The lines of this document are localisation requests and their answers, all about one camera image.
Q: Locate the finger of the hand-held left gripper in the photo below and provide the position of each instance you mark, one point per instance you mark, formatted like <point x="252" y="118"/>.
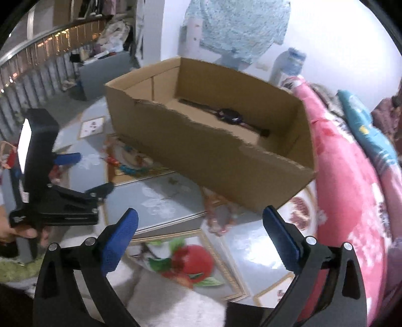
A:
<point x="67" y="158"/>
<point x="103" y="188"/>

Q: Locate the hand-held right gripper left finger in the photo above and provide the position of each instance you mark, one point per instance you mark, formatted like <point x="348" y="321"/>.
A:
<point x="121" y="242"/>

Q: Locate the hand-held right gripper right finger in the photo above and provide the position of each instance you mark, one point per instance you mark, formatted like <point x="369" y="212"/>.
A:
<point x="282" y="239"/>

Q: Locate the brown cardboard box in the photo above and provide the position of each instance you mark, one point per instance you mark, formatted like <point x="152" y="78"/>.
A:
<point x="204" y="157"/>

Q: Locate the person's left hand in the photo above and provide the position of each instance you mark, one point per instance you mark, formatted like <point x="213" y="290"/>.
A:
<point x="28" y="232"/>

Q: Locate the metal railing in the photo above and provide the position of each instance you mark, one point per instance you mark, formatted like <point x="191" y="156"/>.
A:
<point x="31" y="78"/>

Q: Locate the pink floral blanket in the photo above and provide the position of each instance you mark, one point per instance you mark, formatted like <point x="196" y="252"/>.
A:
<point x="345" y="188"/>

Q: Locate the white fuzzy cloth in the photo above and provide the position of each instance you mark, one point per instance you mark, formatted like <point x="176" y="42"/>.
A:
<point x="176" y="308"/>

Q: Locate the grey cabinet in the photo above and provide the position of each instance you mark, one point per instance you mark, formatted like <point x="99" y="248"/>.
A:
<point x="100" y="78"/>

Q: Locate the pile of clothes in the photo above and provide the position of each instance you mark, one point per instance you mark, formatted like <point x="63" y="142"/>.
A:
<point x="114" y="34"/>

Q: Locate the black wrist watch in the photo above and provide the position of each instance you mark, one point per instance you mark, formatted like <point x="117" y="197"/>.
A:
<point x="230" y="115"/>

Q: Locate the blue printed pillow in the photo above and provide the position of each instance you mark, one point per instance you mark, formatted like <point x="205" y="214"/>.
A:
<point x="361" y="125"/>

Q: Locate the grey lace pillow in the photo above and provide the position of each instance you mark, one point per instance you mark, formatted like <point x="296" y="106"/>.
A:
<point x="325" y="97"/>

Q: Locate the white standing air conditioner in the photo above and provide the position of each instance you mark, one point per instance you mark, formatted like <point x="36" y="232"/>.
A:
<point x="188" y="41"/>

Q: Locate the blue water jug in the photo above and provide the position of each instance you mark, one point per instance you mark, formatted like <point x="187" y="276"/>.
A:
<point x="290" y="64"/>

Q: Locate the blue floral hanging cloth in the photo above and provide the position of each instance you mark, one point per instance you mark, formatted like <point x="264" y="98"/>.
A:
<point x="238" y="28"/>

